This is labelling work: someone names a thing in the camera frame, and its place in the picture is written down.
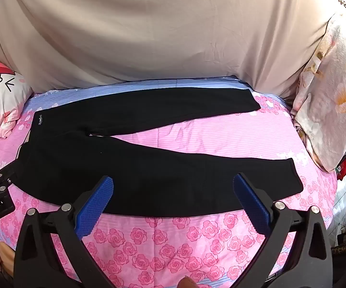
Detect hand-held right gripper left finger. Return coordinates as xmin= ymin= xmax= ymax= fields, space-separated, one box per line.
xmin=13 ymin=175 xmax=115 ymax=288

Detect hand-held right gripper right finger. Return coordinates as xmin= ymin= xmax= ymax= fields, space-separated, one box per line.
xmin=233 ymin=172 xmax=334 ymax=288

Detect black pants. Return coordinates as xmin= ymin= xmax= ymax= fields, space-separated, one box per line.
xmin=16 ymin=87 xmax=304 ymax=218

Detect person's right hand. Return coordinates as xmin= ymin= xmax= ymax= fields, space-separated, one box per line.
xmin=179 ymin=276 xmax=198 ymax=288

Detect pink floral bedsheet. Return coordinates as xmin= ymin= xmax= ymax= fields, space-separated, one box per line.
xmin=0 ymin=76 xmax=338 ymax=288

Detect cat print pillow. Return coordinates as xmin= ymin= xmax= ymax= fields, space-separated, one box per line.
xmin=0 ymin=58 xmax=34 ymax=140

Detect floral cream quilt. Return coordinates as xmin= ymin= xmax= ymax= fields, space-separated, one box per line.
xmin=290 ymin=0 xmax=346 ymax=173

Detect beige curtain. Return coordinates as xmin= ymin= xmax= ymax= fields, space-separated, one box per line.
xmin=0 ymin=0 xmax=346 ymax=102

